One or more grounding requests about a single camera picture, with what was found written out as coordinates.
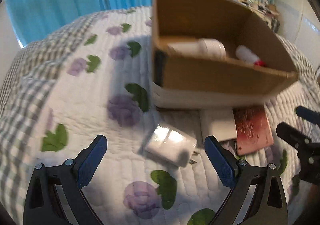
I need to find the white floral quilt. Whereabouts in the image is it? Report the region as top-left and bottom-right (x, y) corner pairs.
(37, 5), (313, 225)

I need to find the white box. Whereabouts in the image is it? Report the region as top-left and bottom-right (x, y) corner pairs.
(200, 108), (237, 142)

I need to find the red patterned box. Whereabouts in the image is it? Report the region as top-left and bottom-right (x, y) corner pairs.
(233, 106), (274, 156)

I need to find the white bottle red cap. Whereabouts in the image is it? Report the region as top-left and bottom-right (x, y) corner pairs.
(235, 45), (266, 67)

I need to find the white cream bottle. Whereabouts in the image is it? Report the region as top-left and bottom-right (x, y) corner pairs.
(167, 38), (226, 58)

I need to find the white charger block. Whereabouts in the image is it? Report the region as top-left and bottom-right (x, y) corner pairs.
(145, 122), (197, 168)

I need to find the open cardboard box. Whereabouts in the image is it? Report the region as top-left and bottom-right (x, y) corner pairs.
(151, 0), (298, 109)

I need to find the white louvered wardrobe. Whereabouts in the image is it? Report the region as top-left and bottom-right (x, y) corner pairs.
(276, 0), (319, 60)

